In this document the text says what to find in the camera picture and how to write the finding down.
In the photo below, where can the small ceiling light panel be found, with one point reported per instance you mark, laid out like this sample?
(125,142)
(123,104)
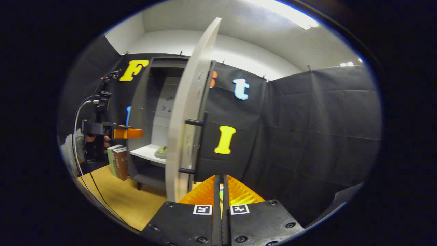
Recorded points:
(347,64)

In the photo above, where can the green bottle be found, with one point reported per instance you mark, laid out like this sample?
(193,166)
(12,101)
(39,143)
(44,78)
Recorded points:
(162,150)

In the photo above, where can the long ceiling light panel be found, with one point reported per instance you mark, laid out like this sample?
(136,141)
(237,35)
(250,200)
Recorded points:
(286,13)

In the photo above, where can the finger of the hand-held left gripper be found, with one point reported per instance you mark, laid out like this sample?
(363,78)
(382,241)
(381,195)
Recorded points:
(128,134)

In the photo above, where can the green book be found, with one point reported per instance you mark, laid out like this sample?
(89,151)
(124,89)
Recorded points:
(111,160)

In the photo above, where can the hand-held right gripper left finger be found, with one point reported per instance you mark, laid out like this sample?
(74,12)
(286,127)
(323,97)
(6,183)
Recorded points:
(216,222)

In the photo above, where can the black backdrop cloth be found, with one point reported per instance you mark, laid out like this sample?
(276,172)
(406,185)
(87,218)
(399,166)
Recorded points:
(307,136)

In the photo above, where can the green white pink toy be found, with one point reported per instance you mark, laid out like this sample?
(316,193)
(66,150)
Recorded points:
(221,194)

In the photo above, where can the dark grey cabinet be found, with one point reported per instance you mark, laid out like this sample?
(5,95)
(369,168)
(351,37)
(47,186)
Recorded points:
(138,119)

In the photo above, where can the beige cabinet door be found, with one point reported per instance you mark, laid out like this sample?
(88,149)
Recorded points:
(181,119)

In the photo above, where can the thick brown book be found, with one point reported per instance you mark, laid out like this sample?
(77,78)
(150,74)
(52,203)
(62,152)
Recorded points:
(122,165)

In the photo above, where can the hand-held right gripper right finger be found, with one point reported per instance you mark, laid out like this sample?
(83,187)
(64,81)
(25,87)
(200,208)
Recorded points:
(226,222)

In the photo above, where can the thin brown book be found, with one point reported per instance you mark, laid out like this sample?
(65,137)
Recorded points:
(116,163)

